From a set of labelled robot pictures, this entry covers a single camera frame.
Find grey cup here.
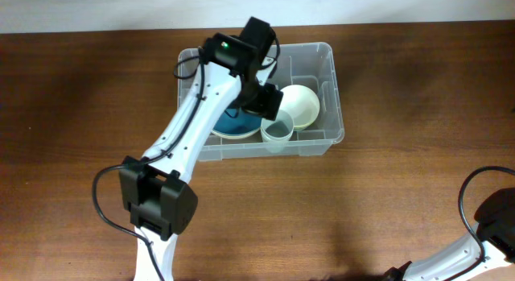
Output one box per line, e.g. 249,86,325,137
261,110,294,138

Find white small bowl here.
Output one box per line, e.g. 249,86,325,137
279,85,320,125

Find blue plate bowl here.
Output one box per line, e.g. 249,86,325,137
213,109,262,134

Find cream white cup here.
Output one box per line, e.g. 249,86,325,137
262,134,291,147

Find beige plate bowl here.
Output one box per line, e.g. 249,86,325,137
212,129,259,140

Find yellow small bowl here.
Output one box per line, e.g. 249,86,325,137
294,121,315,131

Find mint green cup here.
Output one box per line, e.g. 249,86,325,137
265,142,287,154

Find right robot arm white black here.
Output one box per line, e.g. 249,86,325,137
380,188,514,281

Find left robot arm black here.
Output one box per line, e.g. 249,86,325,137
118,31,282,280

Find clear plastic storage container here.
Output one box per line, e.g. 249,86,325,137
199,42,344,161

